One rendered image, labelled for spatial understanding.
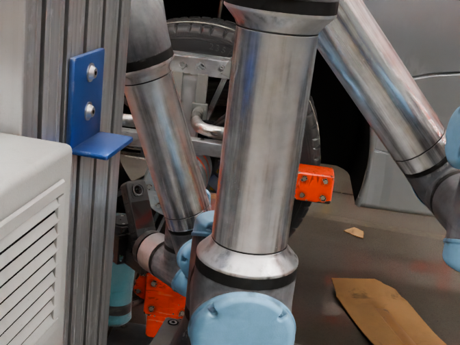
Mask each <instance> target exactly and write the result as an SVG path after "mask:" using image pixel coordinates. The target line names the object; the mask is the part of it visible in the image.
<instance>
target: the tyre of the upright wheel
mask: <svg viewBox="0 0 460 345"><path fill-rule="evenodd" d="M181 21H196V22H203V23H194V22H181ZM166 22H167V26H168V33H169V36H170V42H171V45H172V49H173V51H184V52H190V53H200V54H205V55H215V56H221V57H227V58H230V57H232V56H233V45H234V38H235V31H234V30H235V27H236V24H235V23H234V22H231V21H224V20H223V19H220V18H211V17H207V16H203V17H200V16H190V17H187V16H184V17H181V18H170V19H168V20H166ZM173 22H179V23H173ZM207 23H212V24H216V25H212V24H207ZM218 25H221V26H224V27H221V26H218ZM225 27H228V28H230V29H228V28H225ZM232 29H234V30H232ZM309 101H310V102H311V103H310V102H309V105H308V110H307V118H306V123H305V132H304V137H303V145H302V151H301V159H300V164H308V165H313V166H320V160H321V156H320V137H319V132H318V130H319V127H318V117H317V113H316V108H315V106H314V101H313V99H312V96H311V95H310V96H309ZM312 108H313V109H312ZM313 110H314V111H313ZM314 113H315V114H314ZM315 116H316V117H315ZM316 121H317V122H316ZM311 203H312V202H310V201H301V200H296V199H294V205H293V210H292V219H291V223H290V232H289V237H288V238H290V237H291V236H292V235H293V233H294V232H295V231H296V228H298V227H299V225H300V224H301V223H302V221H303V218H304V217H305V216H306V214H307V212H308V210H309V206H310V205H311Z"/></svg>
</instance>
